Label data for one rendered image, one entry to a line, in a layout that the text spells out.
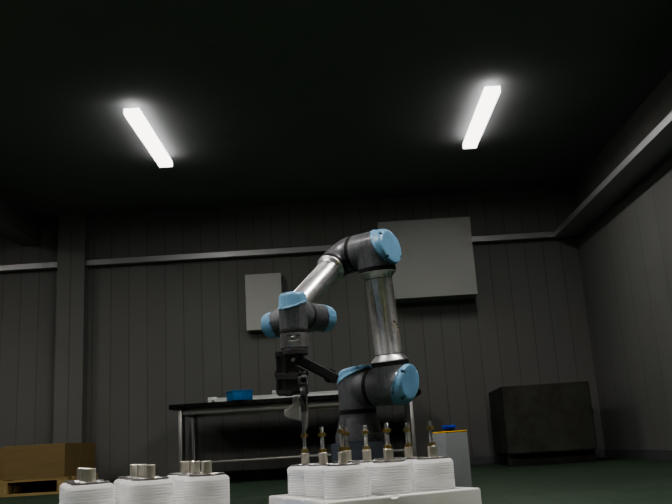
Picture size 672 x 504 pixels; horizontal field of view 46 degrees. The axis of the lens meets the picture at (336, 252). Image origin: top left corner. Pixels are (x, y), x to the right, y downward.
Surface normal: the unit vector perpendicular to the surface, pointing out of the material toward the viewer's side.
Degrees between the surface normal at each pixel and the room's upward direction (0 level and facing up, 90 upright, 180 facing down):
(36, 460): 90
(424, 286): 90
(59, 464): 90
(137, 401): 90
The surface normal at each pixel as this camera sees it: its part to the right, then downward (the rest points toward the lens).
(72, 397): -0.01, -0.24
